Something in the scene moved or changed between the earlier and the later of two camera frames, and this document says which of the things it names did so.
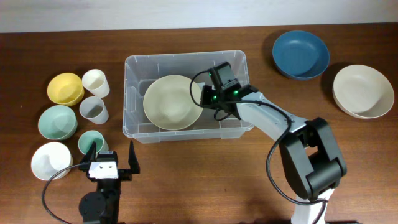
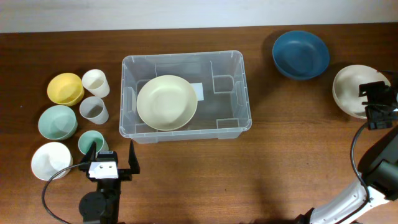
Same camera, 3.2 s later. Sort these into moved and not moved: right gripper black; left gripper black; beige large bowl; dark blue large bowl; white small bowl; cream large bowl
Moved: right gripper black; cream large bowl
Not moved: left gripper black; beige large bowl; white small bowl; dark blue large bowl
